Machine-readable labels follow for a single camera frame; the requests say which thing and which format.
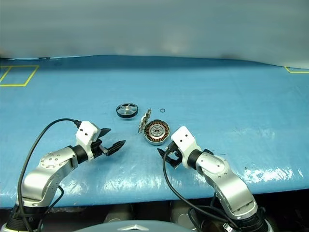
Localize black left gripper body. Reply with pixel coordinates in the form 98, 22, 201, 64
90, 138, 109, 160

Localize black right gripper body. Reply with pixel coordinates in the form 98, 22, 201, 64
165, 142, 183, 162

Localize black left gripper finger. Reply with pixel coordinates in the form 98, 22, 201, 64
98, 128, 112, 139
105, 139, 127, 156

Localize silver round motor stator housing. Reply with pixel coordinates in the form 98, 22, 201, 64
143, 119, 171, 147

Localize black rimmed silver spoked rotor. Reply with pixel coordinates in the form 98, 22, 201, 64
116, 103, 139, 120

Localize small silver gear part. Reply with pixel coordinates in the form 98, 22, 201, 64
138, 108, 153, 134

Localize grey round cylinder under table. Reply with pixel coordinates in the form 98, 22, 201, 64
103, 205, 132, 223
170, 202, 194, 230

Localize blue plastic table cover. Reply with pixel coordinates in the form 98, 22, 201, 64
0, 55, 309, 209

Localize grey rounded cover with emblem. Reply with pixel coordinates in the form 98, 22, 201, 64
76, 219, 194, 232

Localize large yellow tape rectangle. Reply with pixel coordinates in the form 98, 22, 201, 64
0, 65, 40, 87

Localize small yellow tape outline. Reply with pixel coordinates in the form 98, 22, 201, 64
284, 66, 309, 73

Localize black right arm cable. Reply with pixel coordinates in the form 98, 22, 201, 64
162, 151, 242, 232

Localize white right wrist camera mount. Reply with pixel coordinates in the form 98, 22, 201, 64
170, 126, 201, 169

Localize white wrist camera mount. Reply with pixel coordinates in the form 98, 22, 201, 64
75, 121, 101, 162
170, 126, 201, 169

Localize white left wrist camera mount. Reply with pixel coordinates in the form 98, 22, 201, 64
75, 121, 101, 162

